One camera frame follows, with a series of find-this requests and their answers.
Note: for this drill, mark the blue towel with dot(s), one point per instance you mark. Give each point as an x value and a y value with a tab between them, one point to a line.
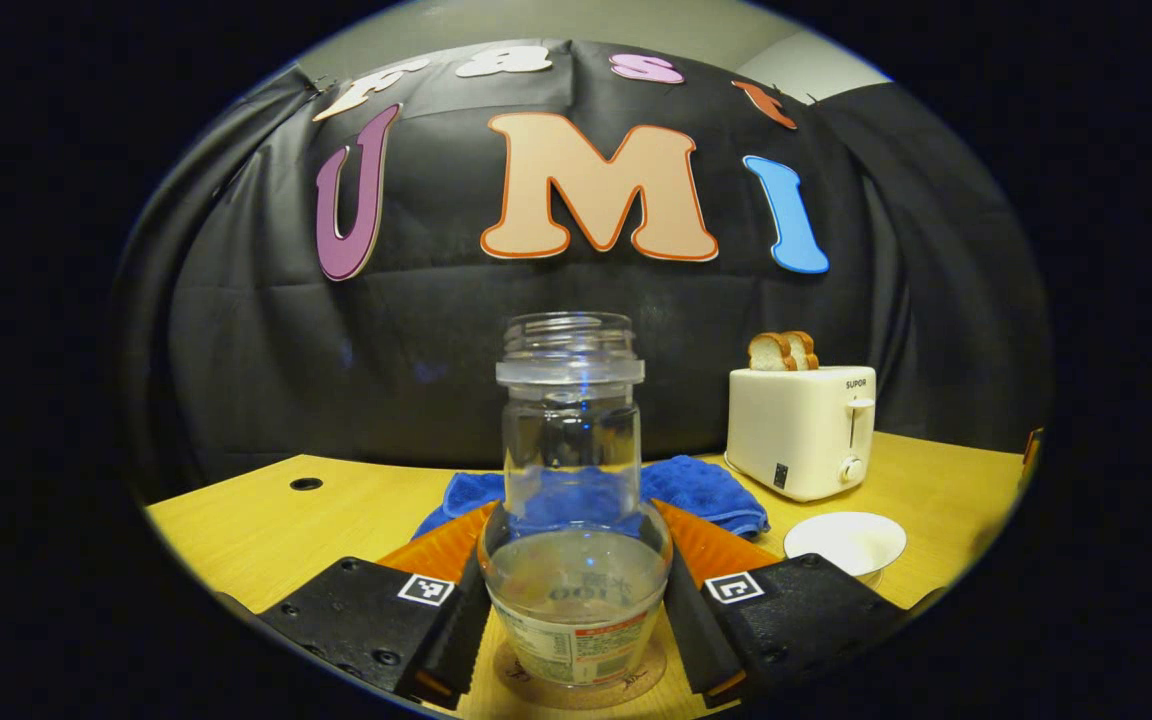
706	495

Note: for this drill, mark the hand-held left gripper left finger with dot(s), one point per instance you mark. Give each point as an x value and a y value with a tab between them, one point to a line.
446	640

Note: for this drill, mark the white toaster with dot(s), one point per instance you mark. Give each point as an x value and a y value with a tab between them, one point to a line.
801	430

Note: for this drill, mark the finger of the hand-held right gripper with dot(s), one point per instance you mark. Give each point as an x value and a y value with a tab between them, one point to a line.
1033	455

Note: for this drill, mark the black backdrop cloth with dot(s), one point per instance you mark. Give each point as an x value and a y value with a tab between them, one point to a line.
286	360

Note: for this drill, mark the bread slice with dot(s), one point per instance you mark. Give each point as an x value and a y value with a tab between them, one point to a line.
769	352
804	348

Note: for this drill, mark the round cork coaster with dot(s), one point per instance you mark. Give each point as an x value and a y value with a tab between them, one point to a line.
636	685

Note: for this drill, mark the clear plastic water bottle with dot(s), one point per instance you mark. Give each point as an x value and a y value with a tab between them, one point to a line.
571	440

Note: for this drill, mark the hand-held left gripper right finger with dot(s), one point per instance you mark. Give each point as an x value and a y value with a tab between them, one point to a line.
701	640

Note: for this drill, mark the cream ceramic teacup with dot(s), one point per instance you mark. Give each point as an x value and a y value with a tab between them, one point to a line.
846	540

